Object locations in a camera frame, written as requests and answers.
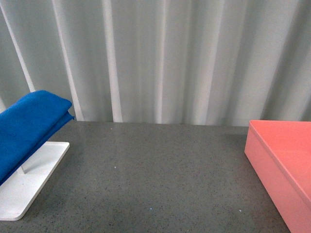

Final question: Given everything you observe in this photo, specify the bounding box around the blue microfiber cloth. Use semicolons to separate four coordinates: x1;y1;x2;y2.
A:
0;90;74;183

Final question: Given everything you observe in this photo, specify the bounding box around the white curtain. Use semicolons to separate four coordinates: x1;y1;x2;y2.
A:
0;0;311;126

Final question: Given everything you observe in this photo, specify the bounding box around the pink plastic box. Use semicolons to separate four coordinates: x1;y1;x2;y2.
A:
244;120;311;233

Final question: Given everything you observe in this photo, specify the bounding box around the white rack with wooden bars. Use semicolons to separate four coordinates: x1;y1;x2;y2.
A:
0;142;70;221

